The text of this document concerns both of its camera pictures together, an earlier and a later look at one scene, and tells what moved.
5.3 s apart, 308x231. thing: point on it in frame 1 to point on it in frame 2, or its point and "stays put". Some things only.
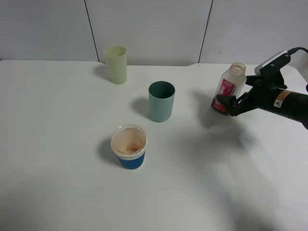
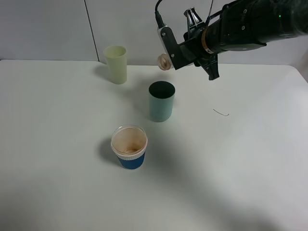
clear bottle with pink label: x=230 y=84 to x=164 y=62
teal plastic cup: x=161 y=99 stays put
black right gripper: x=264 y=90 to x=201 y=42
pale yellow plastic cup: x=116 y=57 stays put
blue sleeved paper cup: x=129 y=143 stays put
